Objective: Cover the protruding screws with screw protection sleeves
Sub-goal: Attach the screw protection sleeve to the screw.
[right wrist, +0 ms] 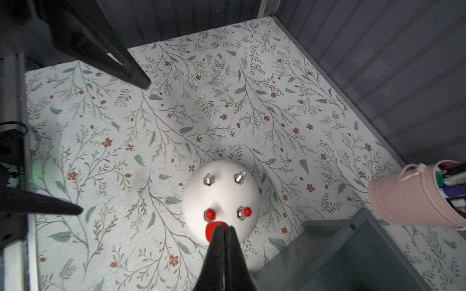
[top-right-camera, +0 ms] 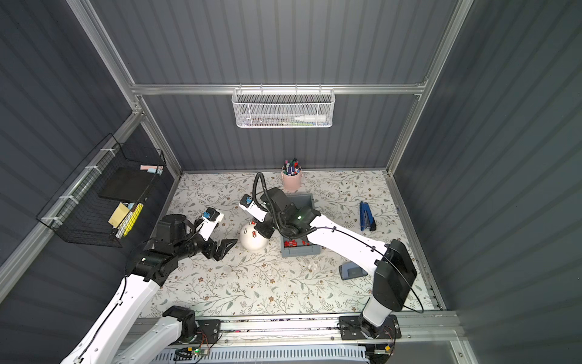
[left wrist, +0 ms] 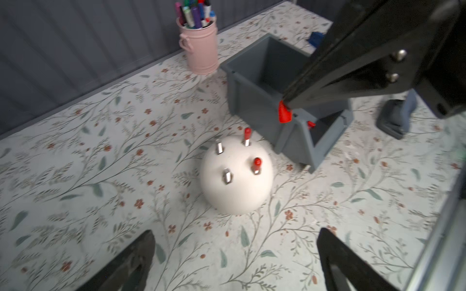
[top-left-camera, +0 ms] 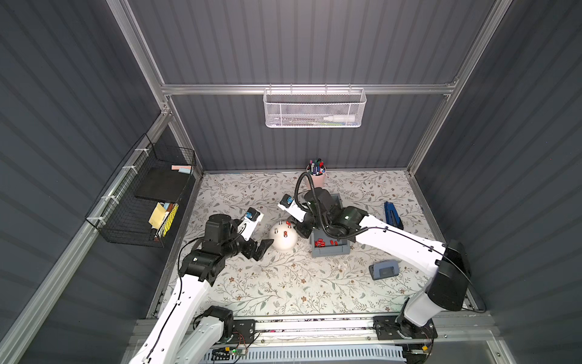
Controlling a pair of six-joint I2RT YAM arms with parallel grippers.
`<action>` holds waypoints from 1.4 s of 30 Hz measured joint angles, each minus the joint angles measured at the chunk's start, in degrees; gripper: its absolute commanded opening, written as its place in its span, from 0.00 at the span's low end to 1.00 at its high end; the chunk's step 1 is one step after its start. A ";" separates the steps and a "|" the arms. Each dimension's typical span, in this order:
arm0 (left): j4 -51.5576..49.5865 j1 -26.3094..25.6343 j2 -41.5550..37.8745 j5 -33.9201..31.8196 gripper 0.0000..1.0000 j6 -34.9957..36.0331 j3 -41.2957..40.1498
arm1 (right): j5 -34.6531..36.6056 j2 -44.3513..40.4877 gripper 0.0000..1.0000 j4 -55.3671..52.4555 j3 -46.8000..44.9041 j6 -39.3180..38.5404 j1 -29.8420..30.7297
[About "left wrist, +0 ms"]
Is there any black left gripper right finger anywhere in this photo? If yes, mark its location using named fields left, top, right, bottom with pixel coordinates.
left=317, top=228, right=397, bottom=291

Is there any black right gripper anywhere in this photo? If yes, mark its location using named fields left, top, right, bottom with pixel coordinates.
left=283, top=1, right=466, bottom=118

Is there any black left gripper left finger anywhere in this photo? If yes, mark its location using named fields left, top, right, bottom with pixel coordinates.
left=78, top=230, right=155, bottom=291

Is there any red screw sleeve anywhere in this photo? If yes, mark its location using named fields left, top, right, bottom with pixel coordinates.
left=243, top=127, right=252, bottom=147
left=251, top=157, right=262, bottom=175
left=278, top=100, right=293, bottom=124

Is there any white dome with screws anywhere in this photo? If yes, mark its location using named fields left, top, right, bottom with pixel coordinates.
left=199, top=136, right=274, bottom=215

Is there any grey tape dispenser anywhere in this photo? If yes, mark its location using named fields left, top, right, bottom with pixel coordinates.
left=376, top=89, right=417, bottom=140

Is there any grey plastic bin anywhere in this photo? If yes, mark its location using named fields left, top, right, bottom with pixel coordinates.
left=220, top=34, right=354, bottom=173

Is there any pink pen cup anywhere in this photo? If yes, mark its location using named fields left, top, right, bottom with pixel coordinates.
left=175, top=0, right=219, bottom=75

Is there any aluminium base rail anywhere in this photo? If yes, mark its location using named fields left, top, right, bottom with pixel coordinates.
left=405, top=169, right=466, bottom=291

